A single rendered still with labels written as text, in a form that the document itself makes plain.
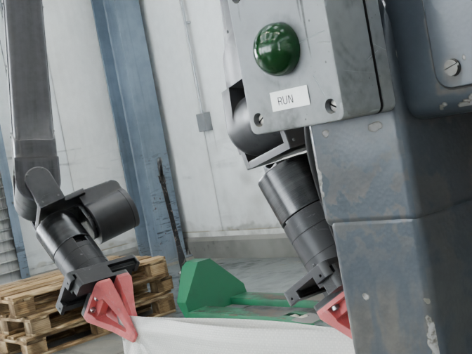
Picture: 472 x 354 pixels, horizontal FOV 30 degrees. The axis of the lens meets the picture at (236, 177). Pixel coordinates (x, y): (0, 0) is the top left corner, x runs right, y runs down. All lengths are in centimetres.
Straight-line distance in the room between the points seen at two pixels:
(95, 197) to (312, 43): 73
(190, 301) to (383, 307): 557
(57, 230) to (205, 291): 507
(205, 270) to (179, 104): 319
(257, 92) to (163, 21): 866
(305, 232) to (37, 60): 60
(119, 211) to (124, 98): 828
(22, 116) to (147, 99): 795
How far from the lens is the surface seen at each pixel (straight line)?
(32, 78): 125
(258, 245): 847
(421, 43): 50
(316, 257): 79
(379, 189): 52
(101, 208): 116
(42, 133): 120
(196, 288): 615
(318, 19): 48
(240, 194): 857
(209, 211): 898
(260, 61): 49
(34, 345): 609
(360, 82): 48
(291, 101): 50
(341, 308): 80
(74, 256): 112
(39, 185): 115
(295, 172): 80
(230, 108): 84
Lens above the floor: 125
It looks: 3 degrees down
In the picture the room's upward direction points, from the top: 10 degrees counter-clockwise
